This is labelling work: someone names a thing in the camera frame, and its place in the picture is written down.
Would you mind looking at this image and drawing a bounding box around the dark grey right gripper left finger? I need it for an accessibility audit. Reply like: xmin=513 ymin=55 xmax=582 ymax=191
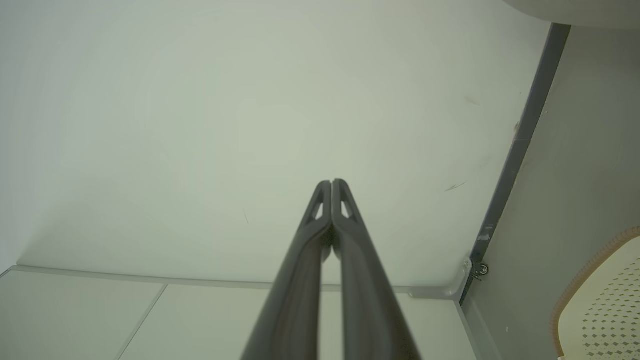
xmin=240 ymin=180 xmax=334 ymax=360

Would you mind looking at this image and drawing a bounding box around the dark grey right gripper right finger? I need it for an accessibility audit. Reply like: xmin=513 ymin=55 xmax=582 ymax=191
xmin=331 ymin=178 xmax=421 ymax=360

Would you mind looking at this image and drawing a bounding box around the cream perforated plastic laundry basket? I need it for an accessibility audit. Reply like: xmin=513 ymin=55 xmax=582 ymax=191
xmin=550 ymin=227 xmax=640 ymax=360

